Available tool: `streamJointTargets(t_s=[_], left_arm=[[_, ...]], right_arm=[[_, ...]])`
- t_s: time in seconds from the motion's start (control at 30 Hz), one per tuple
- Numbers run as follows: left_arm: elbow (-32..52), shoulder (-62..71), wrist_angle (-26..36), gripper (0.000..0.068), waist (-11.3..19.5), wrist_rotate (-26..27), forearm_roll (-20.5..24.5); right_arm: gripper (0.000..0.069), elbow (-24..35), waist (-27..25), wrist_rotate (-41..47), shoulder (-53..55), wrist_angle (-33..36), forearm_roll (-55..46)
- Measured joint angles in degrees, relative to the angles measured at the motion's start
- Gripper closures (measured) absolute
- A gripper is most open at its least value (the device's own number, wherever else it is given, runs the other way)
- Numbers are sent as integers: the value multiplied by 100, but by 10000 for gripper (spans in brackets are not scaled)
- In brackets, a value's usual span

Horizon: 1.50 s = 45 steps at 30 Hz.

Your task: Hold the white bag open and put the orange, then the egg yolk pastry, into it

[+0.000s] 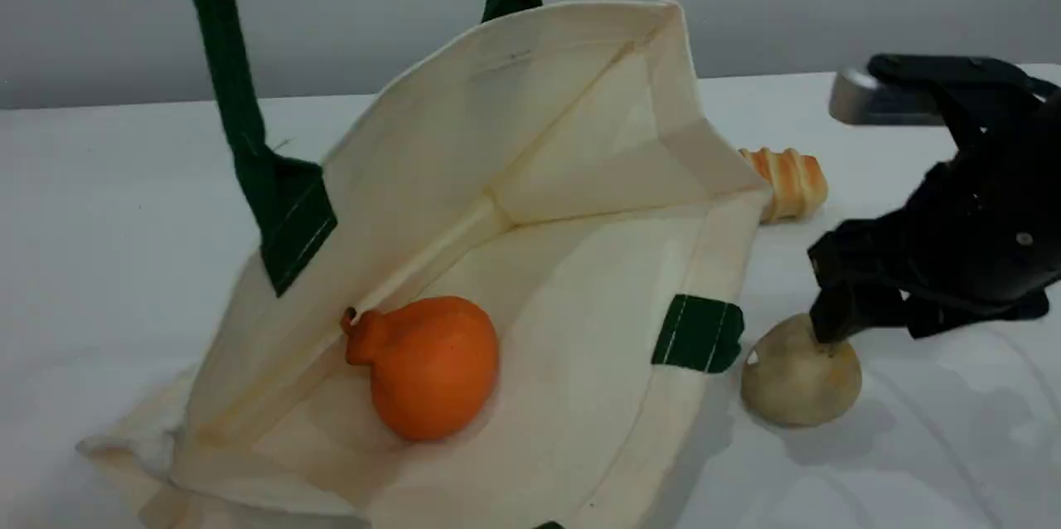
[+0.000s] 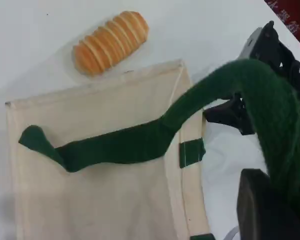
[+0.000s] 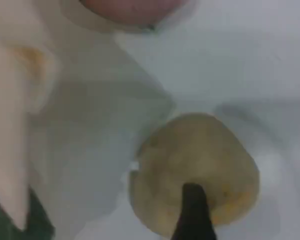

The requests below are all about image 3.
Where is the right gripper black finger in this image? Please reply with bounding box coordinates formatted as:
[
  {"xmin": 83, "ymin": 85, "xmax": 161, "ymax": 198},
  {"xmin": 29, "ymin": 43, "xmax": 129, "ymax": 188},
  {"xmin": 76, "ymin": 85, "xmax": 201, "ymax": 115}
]
[{"xmin": 171, "ymin": 182, "xmax": 218, "ymax": 240}]

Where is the beige egg yolk pastry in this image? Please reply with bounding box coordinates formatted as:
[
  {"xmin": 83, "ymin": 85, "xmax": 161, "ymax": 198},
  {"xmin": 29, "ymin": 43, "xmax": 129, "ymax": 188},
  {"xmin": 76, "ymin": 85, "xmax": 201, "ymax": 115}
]
[{"xmin": 128, "ymin": 112, "xmax": 261, "ymax": 237}]

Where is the pink round ball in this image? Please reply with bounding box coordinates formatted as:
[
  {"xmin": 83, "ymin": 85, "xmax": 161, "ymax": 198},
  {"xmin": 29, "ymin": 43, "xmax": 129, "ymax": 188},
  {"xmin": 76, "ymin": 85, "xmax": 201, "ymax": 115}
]
[{"xmin": 78, "ymin": 0, "xmax": 193, "ymax": 26}]

